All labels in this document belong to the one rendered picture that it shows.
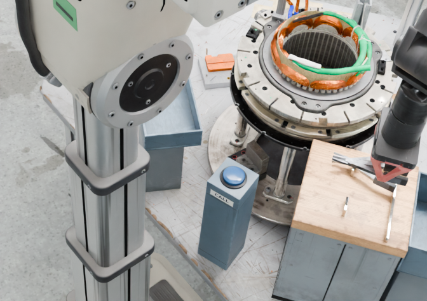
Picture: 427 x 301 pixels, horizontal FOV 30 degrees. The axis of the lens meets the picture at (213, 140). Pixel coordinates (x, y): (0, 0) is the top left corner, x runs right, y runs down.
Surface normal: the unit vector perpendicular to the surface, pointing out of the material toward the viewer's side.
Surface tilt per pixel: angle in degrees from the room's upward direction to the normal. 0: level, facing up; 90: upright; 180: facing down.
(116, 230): 90
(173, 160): 90
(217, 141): 0
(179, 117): 0
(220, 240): 90
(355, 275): 90
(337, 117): 0
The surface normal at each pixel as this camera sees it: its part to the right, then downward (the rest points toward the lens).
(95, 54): -0.18, 0.87
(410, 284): -0.26, 0.73
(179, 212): 0.08, -0.63
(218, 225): -0.54, 0.62
